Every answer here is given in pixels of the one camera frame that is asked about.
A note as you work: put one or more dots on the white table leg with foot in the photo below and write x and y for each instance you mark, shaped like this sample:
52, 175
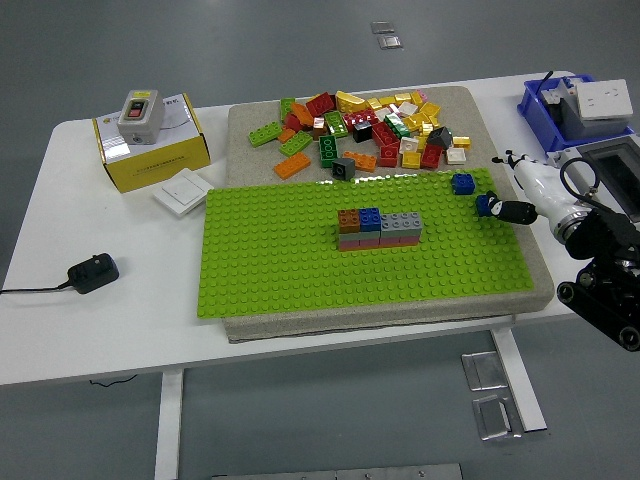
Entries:
520, 380

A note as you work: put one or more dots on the dark grey metal box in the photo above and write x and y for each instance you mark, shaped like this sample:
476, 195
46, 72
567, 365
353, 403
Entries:
575, 125

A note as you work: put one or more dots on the metal floor outlet cover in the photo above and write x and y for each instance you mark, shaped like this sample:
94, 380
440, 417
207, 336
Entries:
495, 419
484, 371

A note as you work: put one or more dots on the grey electrical enclosure box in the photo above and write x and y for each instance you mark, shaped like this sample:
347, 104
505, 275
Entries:
617, 170

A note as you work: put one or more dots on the pink small brick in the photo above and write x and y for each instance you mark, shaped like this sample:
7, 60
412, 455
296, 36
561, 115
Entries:
424, 94

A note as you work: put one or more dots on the black power adapter plug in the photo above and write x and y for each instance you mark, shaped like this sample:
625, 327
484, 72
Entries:
92, 272

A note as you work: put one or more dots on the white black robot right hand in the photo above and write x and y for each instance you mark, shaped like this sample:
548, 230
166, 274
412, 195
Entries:
542, 190

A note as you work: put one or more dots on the long grey metal plate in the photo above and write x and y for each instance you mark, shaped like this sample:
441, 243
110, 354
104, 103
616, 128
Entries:
335, 472

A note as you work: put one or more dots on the yellow curved brick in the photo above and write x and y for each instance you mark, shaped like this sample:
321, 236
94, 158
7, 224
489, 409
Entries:
350, 102

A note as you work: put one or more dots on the green studded baseplate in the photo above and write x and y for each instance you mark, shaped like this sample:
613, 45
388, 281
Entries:
275, 260

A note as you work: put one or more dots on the red two-by-two brick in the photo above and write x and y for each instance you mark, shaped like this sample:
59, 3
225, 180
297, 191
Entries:
388, 156
432, 156

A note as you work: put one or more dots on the white tile brick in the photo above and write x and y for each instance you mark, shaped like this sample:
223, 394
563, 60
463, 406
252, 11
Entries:
384, 113
407, 108
409, 145
456, 155

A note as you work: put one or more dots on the yellow small brick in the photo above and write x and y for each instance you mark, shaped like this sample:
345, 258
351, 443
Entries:
375, 103
422, 142
461, 142
430, 109
416, 121
412, 160
417, 97
387, 100
403, 97

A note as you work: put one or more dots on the brown two-by-two brick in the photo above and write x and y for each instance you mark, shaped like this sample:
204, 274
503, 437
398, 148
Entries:
349, 220

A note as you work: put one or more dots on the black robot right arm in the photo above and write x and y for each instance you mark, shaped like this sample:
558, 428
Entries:
600, 235

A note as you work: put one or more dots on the blue plastic bin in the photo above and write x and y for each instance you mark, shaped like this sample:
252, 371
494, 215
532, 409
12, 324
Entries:
532, 107

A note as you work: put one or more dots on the red two-by-four brick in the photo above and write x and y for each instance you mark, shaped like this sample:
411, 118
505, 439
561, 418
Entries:
384, 133

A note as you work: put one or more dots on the dark green brick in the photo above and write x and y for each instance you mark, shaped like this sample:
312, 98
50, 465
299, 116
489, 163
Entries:
396, 125
327, 150

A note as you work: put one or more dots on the black brick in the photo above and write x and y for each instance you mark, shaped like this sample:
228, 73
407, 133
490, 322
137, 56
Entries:
362, 131

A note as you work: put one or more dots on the small metal floor plate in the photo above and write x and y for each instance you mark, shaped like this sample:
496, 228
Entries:
380, 27
391, 42

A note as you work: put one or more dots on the orange two-by-four brick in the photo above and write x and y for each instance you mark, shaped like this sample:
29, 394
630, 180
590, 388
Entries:
360, 161
292, 165

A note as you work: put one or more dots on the white wall switch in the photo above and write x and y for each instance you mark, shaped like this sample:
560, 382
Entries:
182, 192

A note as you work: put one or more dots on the white socket panel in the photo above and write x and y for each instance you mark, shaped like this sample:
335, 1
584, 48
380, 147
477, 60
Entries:
602, 100

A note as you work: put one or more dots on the pink two-by-four brick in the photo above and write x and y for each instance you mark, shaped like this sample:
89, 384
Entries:
400, 242
357, 245

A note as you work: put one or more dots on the grey push-button switch box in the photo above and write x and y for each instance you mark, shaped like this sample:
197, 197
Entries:
140, 117

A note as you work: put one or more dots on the grey-green flat brick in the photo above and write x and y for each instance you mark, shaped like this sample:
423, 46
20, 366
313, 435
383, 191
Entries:
357, 235

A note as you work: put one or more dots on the dark grey two-by-two brick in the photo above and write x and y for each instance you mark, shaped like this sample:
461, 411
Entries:
343, 169

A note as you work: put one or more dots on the grey-brown foam mat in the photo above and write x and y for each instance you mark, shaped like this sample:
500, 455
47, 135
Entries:
240, 165

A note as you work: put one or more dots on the blue two-by-two brick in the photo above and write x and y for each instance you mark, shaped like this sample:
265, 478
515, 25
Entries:
463, 184
370, 219
481, 205

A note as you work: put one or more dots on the small orange brick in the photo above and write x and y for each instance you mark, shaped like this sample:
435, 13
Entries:
286, 135

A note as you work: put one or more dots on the dark grey slope brick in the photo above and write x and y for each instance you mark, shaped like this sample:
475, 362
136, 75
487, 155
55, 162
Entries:
440, 136

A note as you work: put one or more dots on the grey two-by-four brick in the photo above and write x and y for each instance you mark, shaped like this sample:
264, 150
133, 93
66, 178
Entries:
401, 224

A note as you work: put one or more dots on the small white grey device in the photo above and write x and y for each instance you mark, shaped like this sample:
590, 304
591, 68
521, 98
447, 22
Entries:
555, 95

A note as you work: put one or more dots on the glossy red brick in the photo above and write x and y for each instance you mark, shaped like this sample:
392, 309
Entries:
360, 117

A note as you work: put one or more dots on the light green two-by-four brick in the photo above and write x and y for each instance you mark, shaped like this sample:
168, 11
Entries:
265, 133
295, 143

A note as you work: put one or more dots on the yellow white cardboard box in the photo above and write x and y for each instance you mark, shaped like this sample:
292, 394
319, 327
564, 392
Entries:
155, 165

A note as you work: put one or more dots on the green narrow brick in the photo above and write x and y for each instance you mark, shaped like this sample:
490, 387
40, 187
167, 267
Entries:
286, 107

